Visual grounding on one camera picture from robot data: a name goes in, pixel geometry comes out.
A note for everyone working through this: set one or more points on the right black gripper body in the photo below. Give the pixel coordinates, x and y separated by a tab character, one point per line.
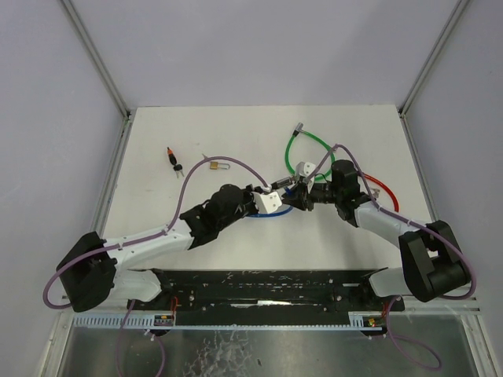
305	197

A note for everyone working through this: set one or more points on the blue cable lock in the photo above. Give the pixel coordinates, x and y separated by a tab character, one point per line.
282	184

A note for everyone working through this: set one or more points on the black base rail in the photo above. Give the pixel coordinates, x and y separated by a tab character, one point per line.
328	290

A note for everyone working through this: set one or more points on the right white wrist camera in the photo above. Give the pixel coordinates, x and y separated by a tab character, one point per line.
303	171

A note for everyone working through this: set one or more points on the green cable lock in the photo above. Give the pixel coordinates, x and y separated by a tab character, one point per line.
303	146

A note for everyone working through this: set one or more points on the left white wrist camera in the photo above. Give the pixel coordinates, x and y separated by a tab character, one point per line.
269	203

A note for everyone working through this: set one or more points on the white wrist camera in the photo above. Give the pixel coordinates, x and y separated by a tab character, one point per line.
269	203
303	171

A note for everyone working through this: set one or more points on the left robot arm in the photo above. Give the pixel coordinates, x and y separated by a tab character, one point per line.
96	270

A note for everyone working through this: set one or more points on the black padlock keys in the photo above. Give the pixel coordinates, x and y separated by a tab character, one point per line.
178	169

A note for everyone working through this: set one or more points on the brass padlock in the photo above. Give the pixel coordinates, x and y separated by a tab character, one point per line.
216	165

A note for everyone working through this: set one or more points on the aluminium frame post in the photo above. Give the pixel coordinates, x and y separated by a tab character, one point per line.
434	55
83	35

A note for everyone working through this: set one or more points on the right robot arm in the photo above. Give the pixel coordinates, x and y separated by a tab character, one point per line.
430	267

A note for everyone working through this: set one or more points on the red cable lock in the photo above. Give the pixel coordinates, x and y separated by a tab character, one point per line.
374	183

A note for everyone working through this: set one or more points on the right aluminium frame post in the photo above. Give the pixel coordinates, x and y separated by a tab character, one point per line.
434	55

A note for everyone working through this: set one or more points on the orange black padlock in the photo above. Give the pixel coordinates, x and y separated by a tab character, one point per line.
171	157

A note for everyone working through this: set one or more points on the white slotted cable duct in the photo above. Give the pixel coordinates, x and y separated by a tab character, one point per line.
234	318

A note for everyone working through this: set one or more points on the left aluminium frame post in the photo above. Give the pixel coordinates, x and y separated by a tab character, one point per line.
83	35

